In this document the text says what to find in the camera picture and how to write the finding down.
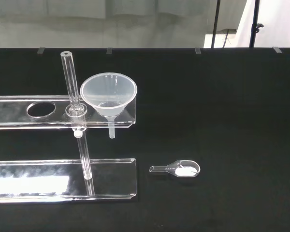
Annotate clear funnel stand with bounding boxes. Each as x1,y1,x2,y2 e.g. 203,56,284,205
0,50,138,201

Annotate thin black tripod pole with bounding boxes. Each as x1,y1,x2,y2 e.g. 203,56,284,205
211,0,221,48

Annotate glass weighing funnel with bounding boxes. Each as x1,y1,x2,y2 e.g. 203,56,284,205
148,159,201,179

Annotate black cloth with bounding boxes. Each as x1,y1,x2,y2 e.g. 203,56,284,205
0,46,290,232

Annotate pale board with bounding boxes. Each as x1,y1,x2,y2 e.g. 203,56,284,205
234,0,290,48

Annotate black tripod pole with clamp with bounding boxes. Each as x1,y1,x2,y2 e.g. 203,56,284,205
249,0,266,48

